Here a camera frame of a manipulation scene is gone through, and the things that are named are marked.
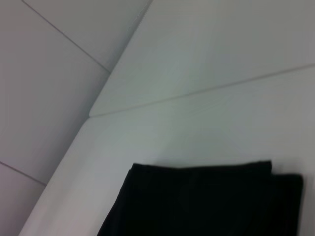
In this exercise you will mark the black shirt with FREE print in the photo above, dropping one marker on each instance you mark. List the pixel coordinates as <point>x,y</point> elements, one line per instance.
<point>204,201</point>

